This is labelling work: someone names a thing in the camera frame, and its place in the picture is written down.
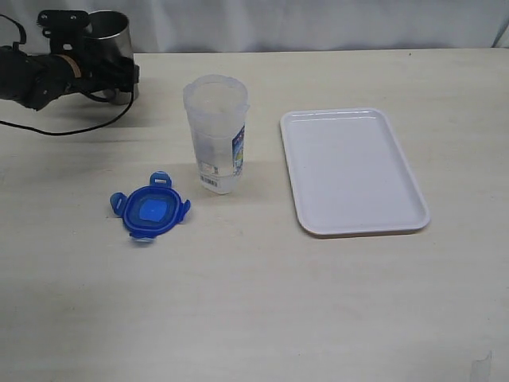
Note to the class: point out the blue snap-lock container lid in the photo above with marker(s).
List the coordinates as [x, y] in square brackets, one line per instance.
[151, 210]

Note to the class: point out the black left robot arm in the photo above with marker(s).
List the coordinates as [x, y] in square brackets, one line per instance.
[34, 81]

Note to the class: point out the white rectangular plastic tray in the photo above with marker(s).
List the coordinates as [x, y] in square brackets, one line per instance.
[349, 175]

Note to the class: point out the stainless steel tumbler cup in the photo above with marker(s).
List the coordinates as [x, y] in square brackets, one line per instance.
[110, 31]

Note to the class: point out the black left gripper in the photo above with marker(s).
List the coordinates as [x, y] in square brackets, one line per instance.
[93, 76]

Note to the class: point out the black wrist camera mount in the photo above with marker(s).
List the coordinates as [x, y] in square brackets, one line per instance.
[64, 29]

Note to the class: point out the clear plastic tall container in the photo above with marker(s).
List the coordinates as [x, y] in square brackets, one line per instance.
[216, 108]

